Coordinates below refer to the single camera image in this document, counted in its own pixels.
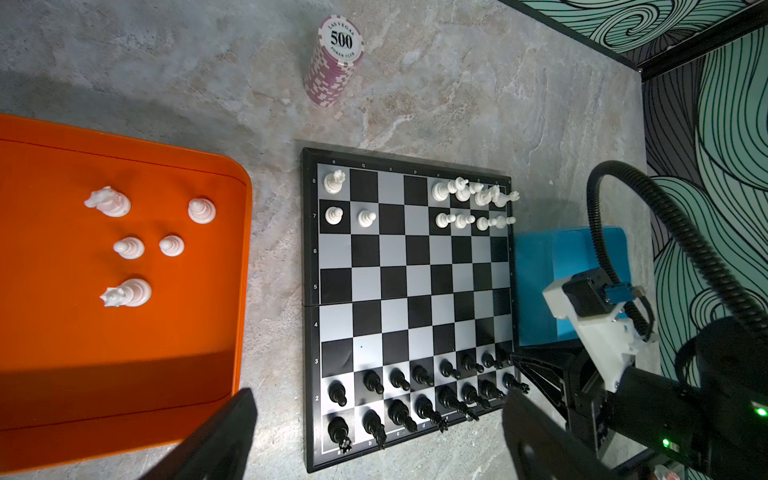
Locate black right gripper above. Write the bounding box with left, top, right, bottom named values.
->
left=511, top=350, right=614, bottom=450

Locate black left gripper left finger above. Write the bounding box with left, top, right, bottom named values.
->
left=142, top=388, right=258, bottom=479

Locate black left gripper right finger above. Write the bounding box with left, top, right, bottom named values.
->
left=502, top=390, right=618, bottom=479

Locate black bishop chess piece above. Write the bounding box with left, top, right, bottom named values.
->
left=461, top=383, right=491, bottom=409

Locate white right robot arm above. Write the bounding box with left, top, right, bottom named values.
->
left=502, top=317, right=767, bottom=479

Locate white rook chess piece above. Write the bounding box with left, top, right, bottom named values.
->
left=493, top=191, right=520, bottom=209

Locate black rook near corner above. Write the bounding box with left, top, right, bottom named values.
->
left=502, top=373, right=530, bottom=394

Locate black knight near corner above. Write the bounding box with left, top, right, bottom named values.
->
left=478, top=380, right=506, bottom=400

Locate blue plastic tray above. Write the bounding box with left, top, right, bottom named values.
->
left=515, top=227, right=599, bottom=347

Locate white pawn right edge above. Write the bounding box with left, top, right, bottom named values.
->
left=489, top=216, right=516, bottom=229

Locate black and silver chessboard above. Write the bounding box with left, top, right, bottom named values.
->
left=301, top=148, right=517, bottom=472

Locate orange plastic tray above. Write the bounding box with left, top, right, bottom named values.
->
left=1, top=115, right=252, bottom=474

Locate white pawn in tray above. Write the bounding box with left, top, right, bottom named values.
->
left=159, top=235, right=185, bottom=257
left=113, top=237, right=145, bottom=260

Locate white pawn far corner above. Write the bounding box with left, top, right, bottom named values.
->
left=324, top=206, right=344, bottom=225

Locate white rook far corner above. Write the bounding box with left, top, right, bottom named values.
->
left=323, top=169, right=346, bottom=195

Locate pink checkered small cup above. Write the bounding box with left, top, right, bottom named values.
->
left=303, top=15, right=365, bottom=107

